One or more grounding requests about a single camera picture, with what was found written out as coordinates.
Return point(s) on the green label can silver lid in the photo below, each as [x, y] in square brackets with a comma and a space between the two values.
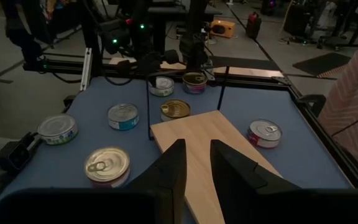
[57, 129]
[162, 86]

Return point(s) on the green label can gold lid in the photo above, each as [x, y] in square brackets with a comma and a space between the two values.
[175, 109]

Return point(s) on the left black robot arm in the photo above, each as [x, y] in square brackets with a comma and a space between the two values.
[141, 37]

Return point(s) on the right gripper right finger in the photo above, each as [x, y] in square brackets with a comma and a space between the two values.
[228, 180]

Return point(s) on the Wild Planet can gold lid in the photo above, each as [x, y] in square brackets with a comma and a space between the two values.
[194, 82]

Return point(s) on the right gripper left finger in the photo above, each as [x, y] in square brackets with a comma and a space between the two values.
[172, 174]

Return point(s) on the orange box device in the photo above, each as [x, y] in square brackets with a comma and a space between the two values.
[222, 28]

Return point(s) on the blue label can silver lid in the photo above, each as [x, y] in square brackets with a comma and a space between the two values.
[123, 116]

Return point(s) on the red label can silver lid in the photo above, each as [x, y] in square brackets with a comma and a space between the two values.
[264, 133]

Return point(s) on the wooden shelf black metal frame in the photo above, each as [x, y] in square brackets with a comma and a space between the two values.
[197, 133]

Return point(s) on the small black camera box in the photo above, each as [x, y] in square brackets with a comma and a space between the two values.
[14, 155]

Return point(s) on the pink chevron cloth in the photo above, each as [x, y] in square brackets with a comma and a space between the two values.
[353, 109]

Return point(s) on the red and black bag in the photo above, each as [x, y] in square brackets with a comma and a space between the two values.
[253, 25]

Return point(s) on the white aluminium bracket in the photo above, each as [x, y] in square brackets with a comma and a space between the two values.
[85, 68]

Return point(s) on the black floor mat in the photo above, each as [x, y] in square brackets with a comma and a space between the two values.
[322, 63]

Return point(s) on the red label can gold lid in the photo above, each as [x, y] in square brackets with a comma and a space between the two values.
[107, 166]

